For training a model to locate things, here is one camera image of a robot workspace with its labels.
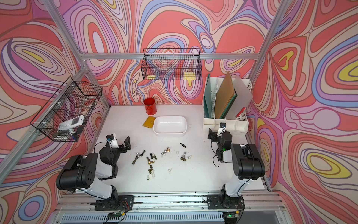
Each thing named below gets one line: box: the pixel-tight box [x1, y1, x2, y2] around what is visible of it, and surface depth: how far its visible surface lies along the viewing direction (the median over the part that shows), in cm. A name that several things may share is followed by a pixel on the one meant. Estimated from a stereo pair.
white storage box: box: [152, 115, 188, 137], surface depth 107 cm
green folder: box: [220, 93, 238, 120], surface depth 93 cm
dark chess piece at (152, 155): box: [149, 152, 158, 160], surface depth 92 cm
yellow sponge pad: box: [142, 115, 157, 129], surface depth 110 cm
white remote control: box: [57, 114, 85, 131], surface depth 70 cm
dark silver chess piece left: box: [131, 149, 146, 165], surface depth 91 cm
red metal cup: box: [143, 97, 158, 116], surface depth 111 cm
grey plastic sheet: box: [225, 75, 254, 121], surface depth 91 cm
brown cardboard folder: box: [214, 71, 236, 119], surface depth 103 cm
